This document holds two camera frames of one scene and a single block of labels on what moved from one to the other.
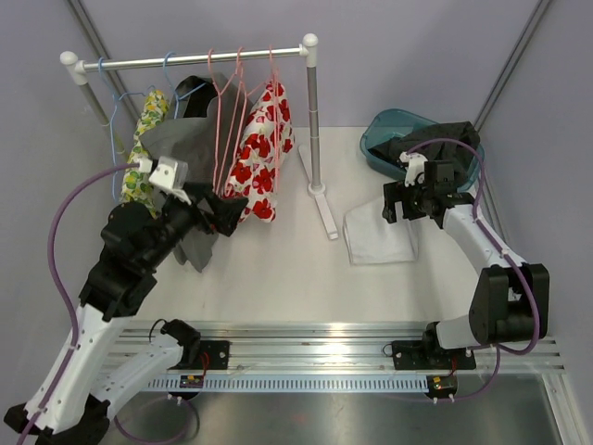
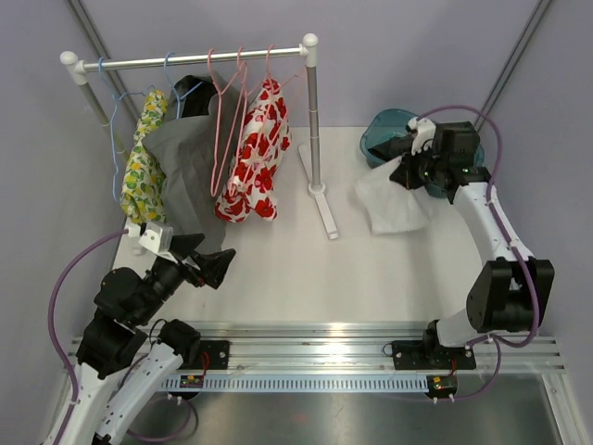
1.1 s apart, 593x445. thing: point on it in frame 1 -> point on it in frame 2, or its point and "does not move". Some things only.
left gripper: (226, 210) -> (213, 267)
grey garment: (204, 129) does not move
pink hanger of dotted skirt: (220, 99) -> (242, 70)
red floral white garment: (266, 139) does not move
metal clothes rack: (74, 69) does not move
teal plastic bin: (389, 123) does not move
